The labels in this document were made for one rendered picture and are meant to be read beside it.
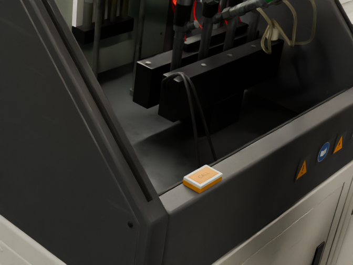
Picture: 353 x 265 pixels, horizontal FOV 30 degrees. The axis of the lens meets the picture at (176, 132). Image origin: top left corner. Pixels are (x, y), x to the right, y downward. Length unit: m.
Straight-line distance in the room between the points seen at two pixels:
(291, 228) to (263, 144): 0.26
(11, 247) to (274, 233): 0.45
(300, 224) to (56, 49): 0.64
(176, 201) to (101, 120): 0.15
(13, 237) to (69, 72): 0.34
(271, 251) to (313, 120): 0.25
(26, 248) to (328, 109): 0.57
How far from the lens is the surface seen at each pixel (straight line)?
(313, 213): 1.32
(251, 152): 1.01
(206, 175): 0.91
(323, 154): 1.21
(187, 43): 1.24
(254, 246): 1.13
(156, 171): 1.14
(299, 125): 1.12
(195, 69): 1.17
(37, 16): 0.86
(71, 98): 0.84
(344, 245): 1.64
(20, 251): 1.08
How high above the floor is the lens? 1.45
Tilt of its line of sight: 29 degrees down
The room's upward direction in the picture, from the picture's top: 8 degrees clockwise
